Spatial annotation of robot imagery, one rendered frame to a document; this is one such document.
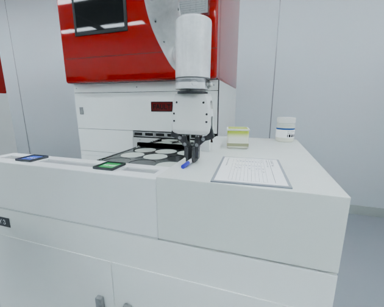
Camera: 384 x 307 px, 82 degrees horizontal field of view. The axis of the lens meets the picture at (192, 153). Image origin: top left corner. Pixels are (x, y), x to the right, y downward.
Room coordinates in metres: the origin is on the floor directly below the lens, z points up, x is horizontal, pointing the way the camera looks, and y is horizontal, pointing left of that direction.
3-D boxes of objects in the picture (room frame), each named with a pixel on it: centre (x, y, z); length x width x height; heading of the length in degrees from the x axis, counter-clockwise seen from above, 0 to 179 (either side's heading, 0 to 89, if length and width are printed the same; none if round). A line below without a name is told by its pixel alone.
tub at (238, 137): (0.76, -0.16, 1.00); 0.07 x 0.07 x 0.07; 81
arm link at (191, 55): (0.56, 0.00, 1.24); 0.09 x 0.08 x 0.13; 18
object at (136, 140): (1.10, 0.10, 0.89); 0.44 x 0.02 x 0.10; 72
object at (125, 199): (0.57, 0.32, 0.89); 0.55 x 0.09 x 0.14; 72
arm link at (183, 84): (0.56, 0.00, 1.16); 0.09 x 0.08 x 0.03; 72
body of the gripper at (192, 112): (0.56, 0.00, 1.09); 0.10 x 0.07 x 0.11; 72
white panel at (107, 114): (1.16, 0.27, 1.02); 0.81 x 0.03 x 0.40; 72
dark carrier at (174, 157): (0.89, 0.15, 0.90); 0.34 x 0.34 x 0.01; 72
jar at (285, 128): (0.89, -0.38, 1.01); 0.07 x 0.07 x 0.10
